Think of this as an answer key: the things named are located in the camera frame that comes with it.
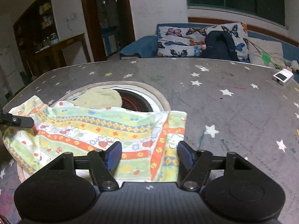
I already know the colourful patterned children's garment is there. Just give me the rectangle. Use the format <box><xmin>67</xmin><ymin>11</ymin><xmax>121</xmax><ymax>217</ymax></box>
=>
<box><xmin>1</xmin><ymin>96</ymin><xmax>187</xmax><ymax>183</ymax></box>

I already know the pale green cloth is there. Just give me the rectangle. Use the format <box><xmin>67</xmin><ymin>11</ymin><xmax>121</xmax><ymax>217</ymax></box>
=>
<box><xmin>70</xmin><ymin>88</ymin><xmax>123</xmax><ymax>109</ymax></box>

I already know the grey star pattern table cover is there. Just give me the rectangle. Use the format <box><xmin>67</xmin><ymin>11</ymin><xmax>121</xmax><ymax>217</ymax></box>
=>
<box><xmin>4</xmin><ymin>58</ymin><xmax>298</xmax><ymax>223</ymax></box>

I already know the round table heater opening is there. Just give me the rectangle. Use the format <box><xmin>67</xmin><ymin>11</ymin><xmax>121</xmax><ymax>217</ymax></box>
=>
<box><xmin>17</xmin><ymin>85</ymin><xmax>163</xmax><ymax>180</ymax></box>

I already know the dark wooden side table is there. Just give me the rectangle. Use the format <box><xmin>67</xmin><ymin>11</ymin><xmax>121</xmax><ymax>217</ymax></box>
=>
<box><xmin>26</xmin><ymin>33</ymin><xmax>91</xmax><ymax>77</ymax></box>

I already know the light green jar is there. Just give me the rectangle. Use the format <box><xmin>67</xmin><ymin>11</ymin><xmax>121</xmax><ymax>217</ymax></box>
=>
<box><xmin>50</xmin><ymin>33</ymin><xmax>59</xmax><ymax>45</ymax></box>

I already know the dark wooden shelf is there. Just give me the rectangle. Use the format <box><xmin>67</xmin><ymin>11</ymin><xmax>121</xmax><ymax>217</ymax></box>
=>
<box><xmin>13</xmin><ymin>0</ymin><xmax>57</xmax><ymax>52</ymax></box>

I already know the dark blue backpack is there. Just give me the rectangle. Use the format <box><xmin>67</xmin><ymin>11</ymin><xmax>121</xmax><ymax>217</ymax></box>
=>
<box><xmin>201</xmin><ymin>31</ymin><xmax>239</xmax><ymax>62</ymax></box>

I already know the small white device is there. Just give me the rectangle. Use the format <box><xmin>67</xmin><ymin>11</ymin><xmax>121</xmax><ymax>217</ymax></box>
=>
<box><xmin>272</xmin><ymin>69</ymin><xmax>293</xmax><ymax>85</ymax></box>

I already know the butterfly print pillow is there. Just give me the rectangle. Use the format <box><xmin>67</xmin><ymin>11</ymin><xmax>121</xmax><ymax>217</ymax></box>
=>
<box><xmin>157</xmin><ymin>22</ymin><xmax>249</xmax><ymax>60</ymax></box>

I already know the blue sofa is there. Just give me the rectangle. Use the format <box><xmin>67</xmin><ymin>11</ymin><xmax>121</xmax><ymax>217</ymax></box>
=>
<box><xmin>120</xmin><ymin>22</ymin><xmax>298</xmax><ymax>68</ymax></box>

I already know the beige cushion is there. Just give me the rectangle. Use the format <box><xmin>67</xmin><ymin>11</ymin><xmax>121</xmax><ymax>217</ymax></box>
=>
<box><xmin>248</xmin><ymin>38</ymin><xmax>285</xmax><ymax>69</ymax></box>

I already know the dark wooden door frame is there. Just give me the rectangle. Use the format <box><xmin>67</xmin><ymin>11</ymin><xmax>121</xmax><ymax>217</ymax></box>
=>
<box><xmin>81</xmin><ymin>0</ymin><xmax>135</xmax><ymax>62</ymax></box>

